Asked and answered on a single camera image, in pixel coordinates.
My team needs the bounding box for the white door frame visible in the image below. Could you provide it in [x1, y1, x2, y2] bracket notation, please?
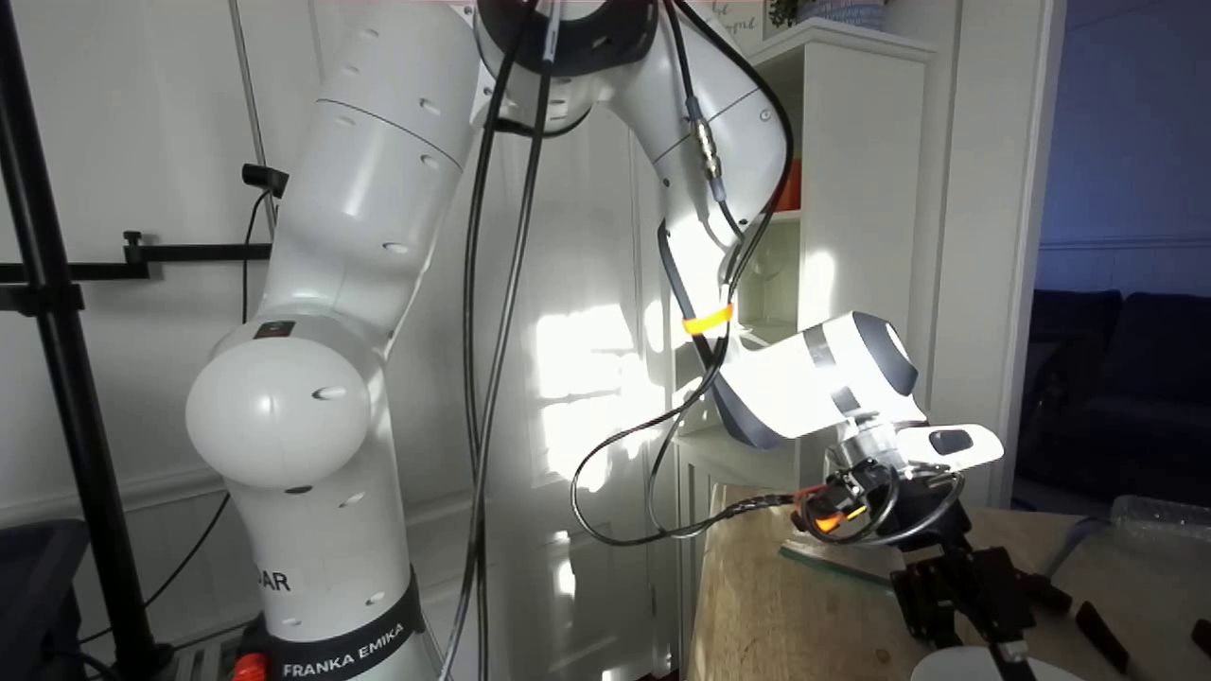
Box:
[922, 0, 1069, 508]

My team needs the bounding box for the orange cup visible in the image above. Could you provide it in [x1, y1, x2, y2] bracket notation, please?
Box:
[767, 156, 807, 215]

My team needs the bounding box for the black camera cable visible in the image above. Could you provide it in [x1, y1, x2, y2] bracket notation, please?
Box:
[565, 0, 810, 552]

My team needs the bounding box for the black handle utensil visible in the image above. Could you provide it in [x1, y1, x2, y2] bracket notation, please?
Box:
[1069, 600, 1136, 672]

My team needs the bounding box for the black camera on stand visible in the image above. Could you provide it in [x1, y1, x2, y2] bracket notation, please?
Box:
[238, 161, 290, 199]

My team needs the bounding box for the clear plastic container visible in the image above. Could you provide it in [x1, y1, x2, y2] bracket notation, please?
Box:
[1109, 490, 1211, 544]

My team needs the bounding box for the black tripod stand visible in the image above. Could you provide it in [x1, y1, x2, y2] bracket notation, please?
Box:
[0, 0, 276, 681]

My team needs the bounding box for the thin black hanging cable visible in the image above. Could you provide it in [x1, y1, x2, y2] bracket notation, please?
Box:
[456, 0, 559, 681]

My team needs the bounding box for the black box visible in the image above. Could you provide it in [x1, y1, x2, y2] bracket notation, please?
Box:
[0, 515, 91, 681]

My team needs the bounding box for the dark sofa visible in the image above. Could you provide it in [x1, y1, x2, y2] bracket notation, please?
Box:
[1015, 287, 1211, 508]

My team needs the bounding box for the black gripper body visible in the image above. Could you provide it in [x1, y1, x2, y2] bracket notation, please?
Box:
[885, 541, 1051, 647]

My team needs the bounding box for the white shelf cabinet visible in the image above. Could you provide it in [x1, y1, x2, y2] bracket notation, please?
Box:
[665, 15, 945, 681]

